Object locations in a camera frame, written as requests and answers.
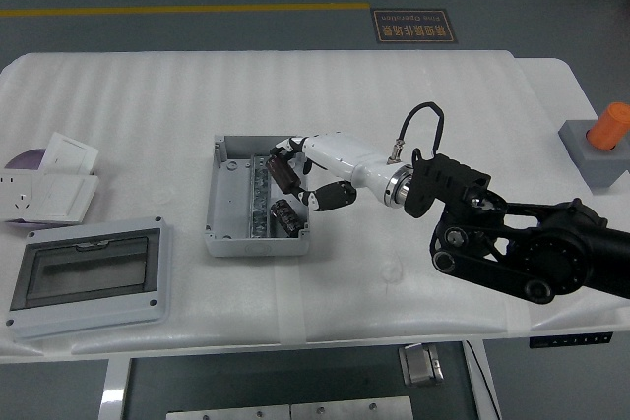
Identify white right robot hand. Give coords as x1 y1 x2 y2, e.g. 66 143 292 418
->
267 132 403 213

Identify dark brown cylindrical battery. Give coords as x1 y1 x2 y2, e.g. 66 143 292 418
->
264 154 301 195

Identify black printed cylindrical battery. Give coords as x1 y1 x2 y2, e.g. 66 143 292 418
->
271 198 302 235

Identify grey open junction box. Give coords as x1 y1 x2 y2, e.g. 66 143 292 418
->
202 133 313 259

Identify grey windowed distribution box cover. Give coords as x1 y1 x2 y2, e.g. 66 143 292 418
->
3 215 174 341

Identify white foam mat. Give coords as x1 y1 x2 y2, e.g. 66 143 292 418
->
0 49 622 358

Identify brown floor sign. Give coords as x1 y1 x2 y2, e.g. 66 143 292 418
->
369 8 459 45

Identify yellow floor tape line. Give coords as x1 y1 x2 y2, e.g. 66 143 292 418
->
0 2 371 19

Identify grey block holder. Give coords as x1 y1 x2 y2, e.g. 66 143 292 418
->
558 118 630 189

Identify grey metal plate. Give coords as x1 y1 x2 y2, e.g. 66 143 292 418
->
165 403 291 420
290 395 414 420

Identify orange plastic cylinder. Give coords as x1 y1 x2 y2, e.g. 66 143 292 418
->
585 101 630 150

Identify white table leg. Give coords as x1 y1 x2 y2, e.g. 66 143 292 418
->
462 338 503 420
99 358 133 420

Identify white blank cover plate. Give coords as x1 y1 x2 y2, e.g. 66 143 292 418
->
38 132 99 177

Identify black table control panel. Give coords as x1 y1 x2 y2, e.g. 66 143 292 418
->
529 331 614 348

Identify purple disc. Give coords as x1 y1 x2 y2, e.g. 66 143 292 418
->
2 149 50 228

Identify metal mounting rail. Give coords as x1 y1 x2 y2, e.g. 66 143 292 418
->
250 153 275 239

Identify silver metal bracket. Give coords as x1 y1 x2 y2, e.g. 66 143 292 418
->
398 342 445 387

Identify thin black cable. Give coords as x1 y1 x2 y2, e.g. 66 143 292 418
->
465 340 494 420

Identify white wall switch panel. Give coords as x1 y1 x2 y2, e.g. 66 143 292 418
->
31 173 100 224

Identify white wall socket panel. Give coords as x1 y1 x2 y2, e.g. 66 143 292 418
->
0 169 38 222

